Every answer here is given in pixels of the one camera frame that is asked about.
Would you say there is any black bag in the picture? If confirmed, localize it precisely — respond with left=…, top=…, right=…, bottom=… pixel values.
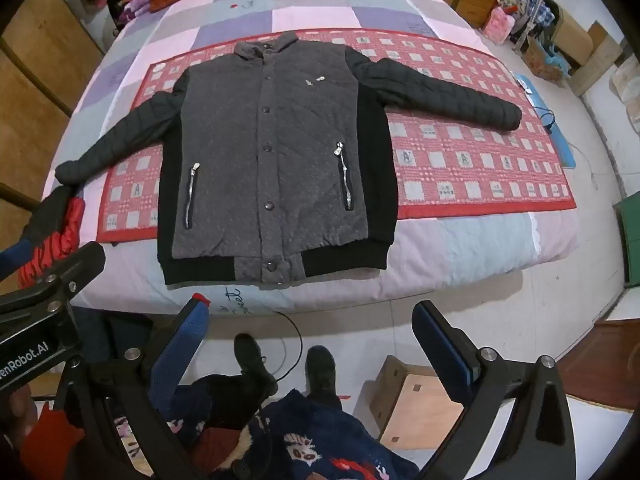
left=107, top=0, right=133, bottom=31

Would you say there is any person's blue printed fleece clothing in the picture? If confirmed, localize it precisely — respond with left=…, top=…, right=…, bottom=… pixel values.
left=165, top=375, right=421, bottom=480

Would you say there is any reddish wooden door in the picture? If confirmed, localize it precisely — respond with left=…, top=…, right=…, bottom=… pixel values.
left=555, top=317, right=640, bottom=401

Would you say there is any blue floor mat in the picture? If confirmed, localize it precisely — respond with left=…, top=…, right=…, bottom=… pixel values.
left=517, top=74, right=578, bottom=167

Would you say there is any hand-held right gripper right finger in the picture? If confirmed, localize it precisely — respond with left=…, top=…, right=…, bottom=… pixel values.
left=411, top=300, right=591, bottom=480

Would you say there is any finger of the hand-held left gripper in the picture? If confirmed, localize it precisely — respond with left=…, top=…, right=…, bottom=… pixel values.
left=0, top=240, right=36, bottom=276

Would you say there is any red checked mat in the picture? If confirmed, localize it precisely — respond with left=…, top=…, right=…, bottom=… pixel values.
left=95, top=27, right=577, bottom=245

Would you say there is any person's left shoe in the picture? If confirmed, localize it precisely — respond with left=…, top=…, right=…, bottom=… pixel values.
left=234, top=332, right=278, bottom=401

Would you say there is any wooden cabinet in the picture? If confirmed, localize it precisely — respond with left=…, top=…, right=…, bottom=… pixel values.
left=417, top=0, right=501, bottom=31

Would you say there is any plywood stool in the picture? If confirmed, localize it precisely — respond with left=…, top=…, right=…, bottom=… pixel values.
left=372, top=355, right=466, bottom=451

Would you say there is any cardboard box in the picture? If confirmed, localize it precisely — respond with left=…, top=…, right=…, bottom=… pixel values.
left=555, top=7, right=626, bottom=97

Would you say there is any black floor cable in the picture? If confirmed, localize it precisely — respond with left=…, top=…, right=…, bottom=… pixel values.
left=270, top=310, right=304, bottom=386

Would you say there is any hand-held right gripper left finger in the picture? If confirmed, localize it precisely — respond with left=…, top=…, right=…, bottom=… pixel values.
left=52, top=294, right=213, bottom=480

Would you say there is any blue patterned cloth pile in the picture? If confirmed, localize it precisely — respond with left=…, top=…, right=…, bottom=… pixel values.
left=500, top=0, right=557, bottom=38

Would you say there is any red and black padded garment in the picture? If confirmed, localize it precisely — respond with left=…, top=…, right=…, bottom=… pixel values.
left=17, top=185, right=87, bottom=286

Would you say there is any person's left hand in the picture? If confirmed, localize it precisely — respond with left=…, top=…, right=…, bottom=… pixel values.
left=0, top=390, right=30, bottom=461

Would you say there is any person's right shoe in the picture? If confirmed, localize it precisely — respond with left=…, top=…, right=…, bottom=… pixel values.
left=305, top=345, right=343, bottom=402

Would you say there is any person's shoe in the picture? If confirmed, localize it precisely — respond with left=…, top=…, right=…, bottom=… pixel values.
left=305, top=345, right=343, bottom=402
left=234, top=332, right=278, bottom=401

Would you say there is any pink bag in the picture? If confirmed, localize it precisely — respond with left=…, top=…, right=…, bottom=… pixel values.
left=482, top=7, right=513, bottom=43

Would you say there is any grey and black jacket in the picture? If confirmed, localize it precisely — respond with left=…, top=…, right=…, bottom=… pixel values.
left=55, top=31, right=523, bottom=288

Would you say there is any green container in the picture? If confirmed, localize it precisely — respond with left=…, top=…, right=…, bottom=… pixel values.
left=614, top=192, right=640, bottom=288

